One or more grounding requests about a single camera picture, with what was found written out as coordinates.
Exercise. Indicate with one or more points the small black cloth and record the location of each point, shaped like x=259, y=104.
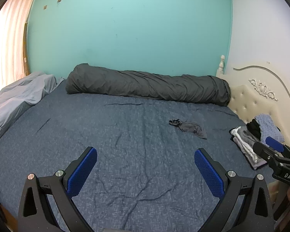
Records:
x=174, y=122

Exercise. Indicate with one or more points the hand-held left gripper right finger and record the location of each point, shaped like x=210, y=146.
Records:
x=209, y=174

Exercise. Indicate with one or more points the wooden window frame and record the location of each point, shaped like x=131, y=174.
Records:
x=26, y=53

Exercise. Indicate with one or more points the thin grey garment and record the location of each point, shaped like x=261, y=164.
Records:
x=191, y=127

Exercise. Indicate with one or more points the black folded cloth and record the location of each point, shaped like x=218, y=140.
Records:
x=254, y=128

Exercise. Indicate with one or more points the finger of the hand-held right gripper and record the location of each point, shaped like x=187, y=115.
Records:
x=274, y=144
x=263, y=149

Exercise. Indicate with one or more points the pale pink curtain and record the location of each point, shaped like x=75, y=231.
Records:
x=9, y=41

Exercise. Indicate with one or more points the blue patterned bed sheet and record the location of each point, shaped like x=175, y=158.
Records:
x=135, y=137

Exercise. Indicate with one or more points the grey ribbed garment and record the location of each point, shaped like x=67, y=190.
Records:
x=246, y=137

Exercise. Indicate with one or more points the cream tufted headboard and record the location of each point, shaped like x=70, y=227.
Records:
x=256, y=94

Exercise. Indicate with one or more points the dark grey rolled duvet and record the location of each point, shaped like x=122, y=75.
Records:
x=135, y=84

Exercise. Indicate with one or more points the light grey blanket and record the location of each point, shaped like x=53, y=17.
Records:
x=14, y=101

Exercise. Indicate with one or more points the pile of folded clothes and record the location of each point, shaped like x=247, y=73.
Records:
x=249, y=153

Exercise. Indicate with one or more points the checked light blue cloth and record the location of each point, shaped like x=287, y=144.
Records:
x=268, y=127

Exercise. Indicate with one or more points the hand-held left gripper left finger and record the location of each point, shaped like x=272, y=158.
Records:
x=83, y=171

